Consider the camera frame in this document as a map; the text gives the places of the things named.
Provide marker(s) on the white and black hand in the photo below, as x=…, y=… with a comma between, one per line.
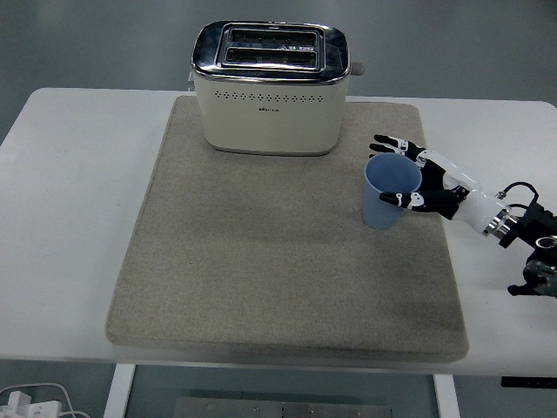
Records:
x=474, y=204

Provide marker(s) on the cream and chrome toaster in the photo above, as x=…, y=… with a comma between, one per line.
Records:
x=270, y=117

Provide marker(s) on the beige felt mat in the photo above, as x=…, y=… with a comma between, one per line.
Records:
x=270, y=270

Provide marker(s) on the white table leg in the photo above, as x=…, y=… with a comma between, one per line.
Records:
x=446, y=398
x=117, y=392

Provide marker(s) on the black box under table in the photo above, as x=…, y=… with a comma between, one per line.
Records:
x=528, y=382

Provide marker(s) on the white power adapter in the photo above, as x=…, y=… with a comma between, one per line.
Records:
x=26, y=407

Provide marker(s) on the light blue plastic cup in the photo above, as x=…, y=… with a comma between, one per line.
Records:
x=383, y=213

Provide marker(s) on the grey metal plate with screws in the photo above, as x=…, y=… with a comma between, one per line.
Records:
x=283, y=409

